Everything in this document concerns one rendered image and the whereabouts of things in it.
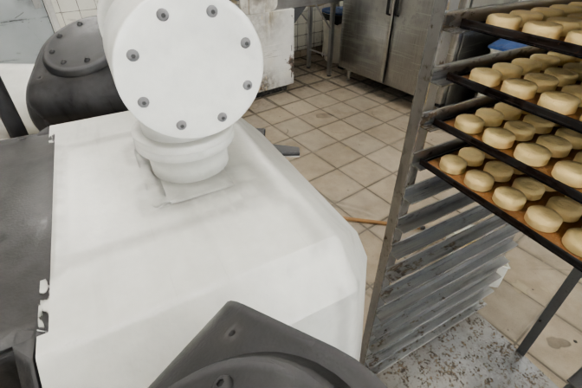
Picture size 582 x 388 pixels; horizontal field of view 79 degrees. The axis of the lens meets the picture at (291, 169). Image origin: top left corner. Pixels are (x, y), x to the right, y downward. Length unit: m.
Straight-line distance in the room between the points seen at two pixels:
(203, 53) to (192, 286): 0.10
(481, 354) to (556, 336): 0.51
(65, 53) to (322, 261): 0.32
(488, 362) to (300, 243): 1.58
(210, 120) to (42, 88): 0.24
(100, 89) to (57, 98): 0.04
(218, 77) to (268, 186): 0.08
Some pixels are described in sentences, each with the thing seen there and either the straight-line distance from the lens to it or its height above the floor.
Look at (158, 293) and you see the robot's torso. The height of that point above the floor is 1.41.
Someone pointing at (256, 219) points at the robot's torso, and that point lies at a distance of 0.20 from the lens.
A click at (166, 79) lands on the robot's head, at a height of 1.48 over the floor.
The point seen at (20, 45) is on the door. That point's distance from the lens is 4.10.
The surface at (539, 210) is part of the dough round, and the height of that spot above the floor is 1.15.
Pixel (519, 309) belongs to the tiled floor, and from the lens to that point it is 2.16.
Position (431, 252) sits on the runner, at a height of 0.77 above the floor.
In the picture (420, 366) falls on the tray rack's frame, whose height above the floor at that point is 0.15.
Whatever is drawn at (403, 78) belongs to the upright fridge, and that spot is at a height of 0.30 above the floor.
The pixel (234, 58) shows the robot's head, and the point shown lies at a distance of 0.17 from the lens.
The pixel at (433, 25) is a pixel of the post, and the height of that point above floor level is 1.40.
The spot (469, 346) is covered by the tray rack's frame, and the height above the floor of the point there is 0.15.
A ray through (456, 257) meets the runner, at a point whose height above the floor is 0.68.
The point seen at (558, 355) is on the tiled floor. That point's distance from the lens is 2.09.
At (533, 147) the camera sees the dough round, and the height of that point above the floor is 1.24.
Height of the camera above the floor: 1.54
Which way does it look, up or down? 35 degrees down
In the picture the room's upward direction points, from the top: straight up
